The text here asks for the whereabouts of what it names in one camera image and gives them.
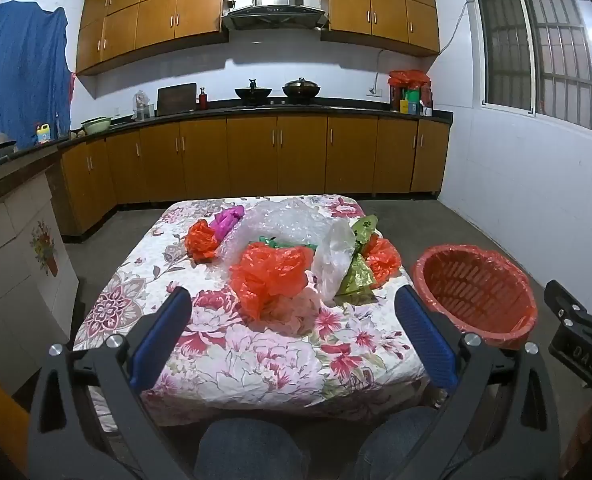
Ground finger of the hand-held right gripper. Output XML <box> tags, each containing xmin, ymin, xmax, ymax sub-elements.
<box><xmin>543</xmin><ymin>280</ymin><xmax>592</xmax><ymax>397</ymax></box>

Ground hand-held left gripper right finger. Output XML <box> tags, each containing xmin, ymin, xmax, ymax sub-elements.
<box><xmin>395</xmin><ymin>285</ymin><xmax>562</xmax><ymax>480</ymax></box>

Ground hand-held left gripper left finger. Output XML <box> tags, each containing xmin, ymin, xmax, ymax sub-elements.
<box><xmin>28</xmin><ymin>286</ymin><xmax>197</xmax><ymax>480</ymax></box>

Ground red plastic waste basket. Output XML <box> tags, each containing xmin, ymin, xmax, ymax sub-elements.
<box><xmin>411</xmin><ymin>244</ymin><xmax>538</xmax><ymax>352</ymax></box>

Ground yellow-green plastic bag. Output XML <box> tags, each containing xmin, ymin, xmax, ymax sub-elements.
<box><xmin>351</xmin><ymin>214</ymin><xmax>379</xmax><ymax>247</ymax></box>
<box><xmin>336</xmin><ymin>254</ymin><xmax>377</xmax><ymax>297</ymax></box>

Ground white plastic bag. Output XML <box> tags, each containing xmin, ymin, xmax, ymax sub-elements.
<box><xmin>313</xmin><ymin>217</ymin><xmax>357</xmax><ymax>303</ymax></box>

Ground clear plastic bag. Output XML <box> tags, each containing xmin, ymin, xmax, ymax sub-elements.
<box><xmin>133</xmin><ymin>90</ymin><xmax>153</xmax><ymax>121</ymax></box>
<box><xmin>226</xmin><ymin>197</ymin><xmax>337</xmax><ymax>272</ymax></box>

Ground small orange plastic bag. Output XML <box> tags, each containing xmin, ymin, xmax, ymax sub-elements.
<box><xmin>185</xmin><ymin>220</ymin><xmax>219</xmax><ymax>263</ymax></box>
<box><xmin>363</xmin><ymin>236</ymin><xmax>403</xmax><ymax>288</ymax></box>

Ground floral tablecloth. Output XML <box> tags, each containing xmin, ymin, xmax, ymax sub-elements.
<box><xmin>73</xmin><ymin>195</ymin><xmax>429</xmax><ymax>431</ymax></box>

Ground person's right leg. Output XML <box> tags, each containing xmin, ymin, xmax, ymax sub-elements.
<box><xmin>353</xmin><ymin>405</ymin><xmax>448</xmax><ymax>480</ymax></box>

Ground person's leg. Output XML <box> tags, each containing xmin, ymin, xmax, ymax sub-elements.
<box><xmin>353</xmin><ymin>405</ymin><xmax>448</xmax><ymax>480</ymax></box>
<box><xmin>193</xmin><ymin>420</ymin><xmax>311</xmax><ymax>480</ymax></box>

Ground large orange plastic bag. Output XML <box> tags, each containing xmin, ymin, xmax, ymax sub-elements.
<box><xmin>230</xmin><ymin>241</ymin><xmax>315</xmax><ymax>321</ymax></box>

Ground magenta plastic bag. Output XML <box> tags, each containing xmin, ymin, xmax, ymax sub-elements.
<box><xmin>211</xmin><ymin>206</ymin><xmax>247</xmax><ymax>242</ymax></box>

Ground clear plastic film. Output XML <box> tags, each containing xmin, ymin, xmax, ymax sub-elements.
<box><xmin>261</xmin><ymin>292</ymin><xmax>327</xmax><ymax>338</ymax></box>

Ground dark green plastic bag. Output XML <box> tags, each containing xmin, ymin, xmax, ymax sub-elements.
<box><xmin>258</xmin><ymin>235</ymin><xmax>319</xmax><ymax>252</ymax></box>

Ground person's left leg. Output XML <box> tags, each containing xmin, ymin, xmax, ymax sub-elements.
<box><xmin>193</xmin><ymin>420</ymin><xmax>311</xmax><ymax>480</ymax></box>

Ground yellow board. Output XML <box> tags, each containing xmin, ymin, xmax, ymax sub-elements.
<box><xmin>0</xmin><ymin>377</ymin><xmax>29</xmax><ymax>467</ymax></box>

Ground wooden lower cabinets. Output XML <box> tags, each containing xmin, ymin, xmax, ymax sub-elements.
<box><xmin>58</xmin><ymin>114</ymin><xmax>451</xmax><ymax>236</ymax></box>

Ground wooden cabinets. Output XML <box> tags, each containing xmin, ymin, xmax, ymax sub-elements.
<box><xmin>58</xmin><ymin>114</ymin><xmax>451</xmax><ymax>236</ymax></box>
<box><xmin>76</xmin><ymin>0</ymin><xmax>441</xmax><ymax>77</ymax></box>

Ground green basin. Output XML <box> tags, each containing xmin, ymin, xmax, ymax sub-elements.
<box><xmin>80</xmin><ymin>116</ymin><xmax>113</xmax><ymax>136</ymax></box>

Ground dark cutting board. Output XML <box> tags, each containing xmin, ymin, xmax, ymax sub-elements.
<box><xmin>156</xmin><ymin>82</ymin><xmax>197</xmax><ymax>117</ymax></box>

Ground black kitchen countertop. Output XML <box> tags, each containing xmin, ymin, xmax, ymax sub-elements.
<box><xmin>0</xmin><ymin>97</ymin><xmax>454</xmax><ymax>181</ymax></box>

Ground barred window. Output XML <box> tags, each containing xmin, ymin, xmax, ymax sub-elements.
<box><xmin>473</xmin><ymin>0</ymin><xmax>592</xmax><ymax>132</ymax></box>

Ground black wok with lid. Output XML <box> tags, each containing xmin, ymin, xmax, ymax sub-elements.
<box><xmin>282</xmin><ymin>77</ymin><xmax>321</xmax><ymax>99</ymax></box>

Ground blue cloth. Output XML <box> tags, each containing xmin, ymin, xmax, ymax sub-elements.
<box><xmin>0</xmin><ymin>0</ymin><xmax>73</xmax><ymax>150</ymax></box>

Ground wooden upper cabinets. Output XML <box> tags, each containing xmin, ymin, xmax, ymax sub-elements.
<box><xmin>76</xmin><ymin>0</ymin><xmax>441</xmax><ymax>77</ymax></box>

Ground steel range hood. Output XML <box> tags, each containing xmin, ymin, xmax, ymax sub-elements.
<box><xmin>221</xmin><ymin>0</ymin><xmax>327</xmax><ymax>32</ymax></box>

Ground flower wall decal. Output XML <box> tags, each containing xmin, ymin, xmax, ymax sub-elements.
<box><xmin>30</xmin><ymin>220</ymin><xmax>59</xmax><ymax>277</ymax></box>

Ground black wok with handle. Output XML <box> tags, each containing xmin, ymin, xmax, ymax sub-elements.
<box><xmin>234</xmin><ymin>79</ymin><xmax>273</xmax><ymax>106</ymax></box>

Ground white wall cable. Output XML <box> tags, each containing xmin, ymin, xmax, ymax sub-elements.
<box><xmin>373</xmin><ymin>49</ymin><xmax>387</xmax><ymax>90</ymax></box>

